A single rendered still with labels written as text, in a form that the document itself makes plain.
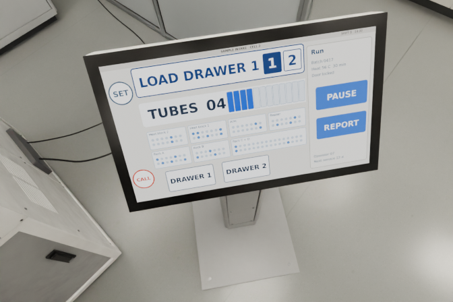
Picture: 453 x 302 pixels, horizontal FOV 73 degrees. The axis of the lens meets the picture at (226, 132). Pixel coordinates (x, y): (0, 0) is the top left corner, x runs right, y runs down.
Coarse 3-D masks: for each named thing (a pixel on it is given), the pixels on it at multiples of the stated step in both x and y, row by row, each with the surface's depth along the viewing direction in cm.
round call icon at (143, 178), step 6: (150, 168) 58; (132, 174) 58; (138, 174) 58; (144, 174) 58; (150, 174) 58; (132, 180) 58; (138, 180) 59; (144, 180) 59; (150, 180) 59; (138, 186) 59; (144, 186) 59; (150, 186) 59; (156, 186) 60
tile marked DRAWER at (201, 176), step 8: (184, 168) 59; (192, 168) 59; (200, 168) 59; (208, 168) 59; (168, 176) 59; (176, 176) 59; (184, 176) 59; (192, 176) 60; (200, 176) 60; (208, 176) 60; (168, 184) 60; (176, 184) 60; (184, 184) 60; (192, 184) 60; (200, 184) 60; (208, 184) 61
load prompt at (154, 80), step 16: (272, 48) 52; (288, 48) 53; (160, 64) 51; (176, 64) 52; (192, 64) 52; (208, 64) 52; (224, 64) 52; (240, 64) 53; (256, 64) 53; (272, 64) 53; (288, 64) 54; (304, 64) 54; (144, 80) 52; (160, 80) 52; (176, 80) 53; (192, 80) 53; (208, 80) 53; (224, 80) 53; (240, 80) 54; (144, 96) 53
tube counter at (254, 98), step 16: (304, 80) 55; (208, 96) 54; (224, 96) 54; (240, 96) 55; (256, 96) 55; (272, 96) 55; (288, 96) 56; (304, 96) 56; (208, 112) 55; (224, 112) 56
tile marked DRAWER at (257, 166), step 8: (232, 160) 59; (240, 160) 59; (248, 160) 60; (256, 160) 60; (264, 160) 60; (224, 168) 60; (232, 168) 60; (240, 168) 60; (248, 168) 60; (256, 168) 60; (264, 168) 61; (224, 176) 60; (232, 176) 60; (240, 176) 61; (248, 176) 61; (256, 176) 61; (264, 176) 61
